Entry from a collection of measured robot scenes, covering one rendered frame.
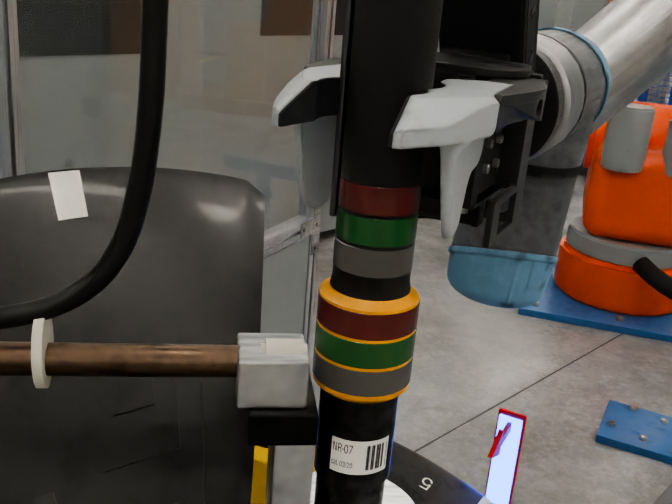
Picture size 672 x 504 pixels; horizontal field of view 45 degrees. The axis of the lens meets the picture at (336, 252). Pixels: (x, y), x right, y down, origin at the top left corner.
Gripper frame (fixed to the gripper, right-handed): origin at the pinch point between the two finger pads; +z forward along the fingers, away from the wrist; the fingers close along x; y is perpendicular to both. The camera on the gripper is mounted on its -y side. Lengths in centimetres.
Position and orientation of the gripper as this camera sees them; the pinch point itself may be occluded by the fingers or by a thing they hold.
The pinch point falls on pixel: (351, 103)
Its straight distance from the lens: 30.0
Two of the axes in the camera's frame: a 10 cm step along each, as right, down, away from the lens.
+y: -0.8, 9.4, 3.4
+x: -8.8, -2.3, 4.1
